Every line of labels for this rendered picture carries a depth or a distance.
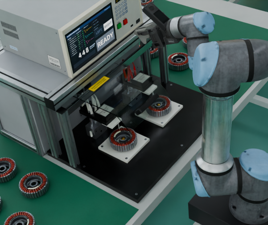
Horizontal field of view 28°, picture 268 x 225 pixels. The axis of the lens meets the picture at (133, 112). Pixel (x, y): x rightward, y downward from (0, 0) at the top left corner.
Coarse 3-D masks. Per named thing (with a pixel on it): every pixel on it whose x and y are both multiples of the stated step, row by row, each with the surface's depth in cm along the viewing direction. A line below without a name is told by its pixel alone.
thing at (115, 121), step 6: (84, 114) 217; (90, 114) 215; (96, 114) 212; (102, 114) 211; (108, 114) 211; (90, 120) 219; (96, 120) 214; (102, 120) 212; (108, 120) 211; (114, 120) 214; (108, 126) 212; (114, 126) 212
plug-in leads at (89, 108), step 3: (81, 105) 217; (84, 105) 217; (87, 105) 215; (90, 105) 212; (81, 108) 217; (84, 108) 217; (87, 108) 216; (90, 108) 213; (96, 108) 215; (90, 111) 214
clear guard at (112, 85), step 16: (112, 64) 211; (96, 80) 204; (112, 80) 203; (128, 80) 202; (144, 80) 201; (80, 96) 198; (96, 96) 197; (112, 96) 196; (128, 96) 195; (144, 96) 196; (160, 96) 199; (112, 112) 189; (128, 112) 190; (144, 112) 194; (128, 128) 188
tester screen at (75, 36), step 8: (96, 16) 197; (104, 16) 201; (88, 24) 195; (96, 24) 198; (72, 32) 189; (80, 32) 193; (88, 32) 196; (104, 32) 204; (72, 40) 191; (80, 40) 194; (88, 40) 198; (112, 40) 210; (72, 48) 192; (80, 48) 196; (96, 48) 203; (72, 56) 194; (72, 64) 195; (80, 64) 199
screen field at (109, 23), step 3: (111, 18) 204; (108, 21) 204; (111, 21) 205; (105, 24) 203; (108, 24) 204; (111, 24) 206; (99, 27) 200; (102, 27) 202; (105, 27) 203; (108, 27) 205; (96, 30) 200; (99, 30) 201; (102, 30) 202; (96, 33) 200; (99, 33) 202; (96, 36) 201
